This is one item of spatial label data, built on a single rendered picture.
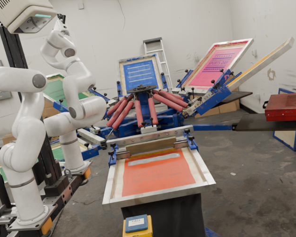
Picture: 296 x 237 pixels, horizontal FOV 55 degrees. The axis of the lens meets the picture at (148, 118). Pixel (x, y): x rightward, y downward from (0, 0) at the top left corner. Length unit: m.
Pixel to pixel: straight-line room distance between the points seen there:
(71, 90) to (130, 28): 4.85
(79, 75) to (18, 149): 0.40
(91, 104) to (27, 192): 0.44
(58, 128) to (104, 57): 4.73
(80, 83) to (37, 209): 0.53
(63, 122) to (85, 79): 0.25
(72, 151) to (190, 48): 4.84
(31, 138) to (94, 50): 5.06
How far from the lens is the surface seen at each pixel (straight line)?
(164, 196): 1.50
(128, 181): 1.76
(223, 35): 6.29
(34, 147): 1.12
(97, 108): 1.30
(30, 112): 1.18
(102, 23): 6.07
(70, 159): 1.59
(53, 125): 1.43
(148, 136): 2.22
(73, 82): 1.24
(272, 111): 2.24
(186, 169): 1.77
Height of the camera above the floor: 1.73
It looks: 15 degrees down
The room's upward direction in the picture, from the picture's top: 11 degrees counter-clockwise
